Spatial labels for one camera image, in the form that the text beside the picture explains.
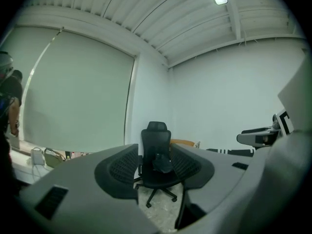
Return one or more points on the white box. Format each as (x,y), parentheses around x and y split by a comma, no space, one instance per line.
(37,156)

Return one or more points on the beige tote bag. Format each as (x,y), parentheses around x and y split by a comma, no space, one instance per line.
(53,158)

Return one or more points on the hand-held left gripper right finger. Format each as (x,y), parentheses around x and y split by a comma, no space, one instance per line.
(219,179)

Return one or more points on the wooden table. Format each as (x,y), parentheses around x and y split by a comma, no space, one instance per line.
(182,142)

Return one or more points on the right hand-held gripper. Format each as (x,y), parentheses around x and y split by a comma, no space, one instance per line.
(285,122)

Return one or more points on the black bag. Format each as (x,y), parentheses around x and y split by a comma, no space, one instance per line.
(162,164)

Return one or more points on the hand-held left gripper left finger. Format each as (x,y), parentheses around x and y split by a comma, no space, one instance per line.
(80,191)

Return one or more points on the black office chair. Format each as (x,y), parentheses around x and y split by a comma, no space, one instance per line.
(156,179)

